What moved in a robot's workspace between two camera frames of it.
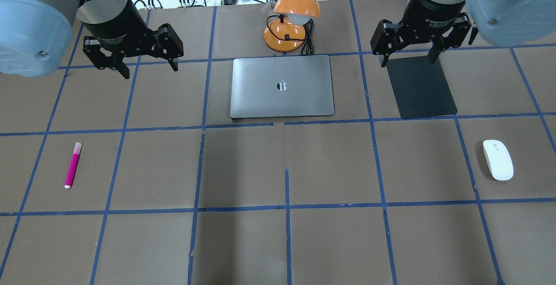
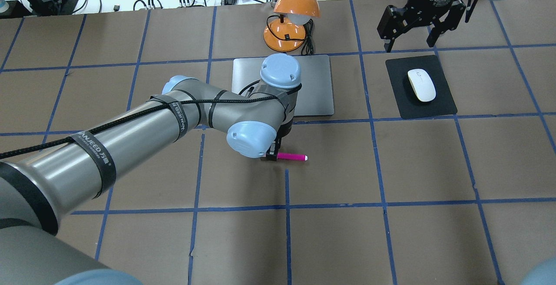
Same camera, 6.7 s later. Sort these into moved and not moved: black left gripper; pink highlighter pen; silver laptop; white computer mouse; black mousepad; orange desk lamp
Moved: pink highlighter pen; white computer mouse; black left gripper
Not moved: silver laptop; black mousepad; orange desk lamp
